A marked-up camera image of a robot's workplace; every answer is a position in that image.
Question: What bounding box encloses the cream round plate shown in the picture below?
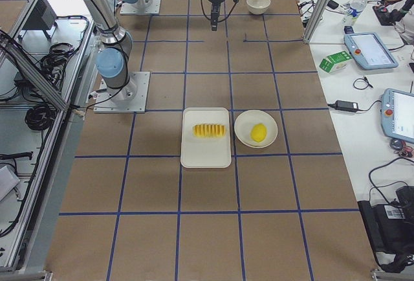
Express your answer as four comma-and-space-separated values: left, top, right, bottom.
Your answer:
234, 110, 278, 148

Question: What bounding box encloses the cream bowl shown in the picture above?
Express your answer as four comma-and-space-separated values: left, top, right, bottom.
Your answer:
246, 0, 271, 15

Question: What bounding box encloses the green white carton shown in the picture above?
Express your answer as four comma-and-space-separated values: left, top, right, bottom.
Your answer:
319, 51, 352, 73

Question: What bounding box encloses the yellow lemon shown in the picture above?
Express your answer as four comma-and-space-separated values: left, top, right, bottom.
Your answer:
250, 123, 267, 142

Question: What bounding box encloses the clear water bottle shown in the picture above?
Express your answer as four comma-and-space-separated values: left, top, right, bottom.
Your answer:
342, 0, 368, 27

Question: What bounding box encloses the white rectangular tray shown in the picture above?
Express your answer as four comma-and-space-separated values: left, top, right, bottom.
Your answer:
180, 107, 232, 168

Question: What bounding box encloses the blue teach pendant upper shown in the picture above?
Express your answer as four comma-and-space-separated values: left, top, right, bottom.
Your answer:
343, 32, 398, 70

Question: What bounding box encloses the blue teach pendant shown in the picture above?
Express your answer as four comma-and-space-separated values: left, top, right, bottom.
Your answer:
381, 88, 413, 143
343, 32, 398, 70

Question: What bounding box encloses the black power adapter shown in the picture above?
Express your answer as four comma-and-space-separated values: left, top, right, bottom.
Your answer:
334, 100, 359, 113

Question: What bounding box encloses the grey electronics box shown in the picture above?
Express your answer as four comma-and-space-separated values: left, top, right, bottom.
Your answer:
22, 0, 57, 39

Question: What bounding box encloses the blue teach pendant lower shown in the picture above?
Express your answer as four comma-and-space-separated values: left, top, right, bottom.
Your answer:
381, 88, 413, 143

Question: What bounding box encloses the aluminium frame post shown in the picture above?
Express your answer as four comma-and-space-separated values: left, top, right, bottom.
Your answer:
303, 0, 329, 43

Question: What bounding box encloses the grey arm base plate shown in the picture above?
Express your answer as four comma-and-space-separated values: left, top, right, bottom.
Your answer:
93, 72, 150, 113

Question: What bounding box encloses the black cable bundle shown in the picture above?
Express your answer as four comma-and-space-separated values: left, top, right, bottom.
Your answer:
25, 102, 54, 131

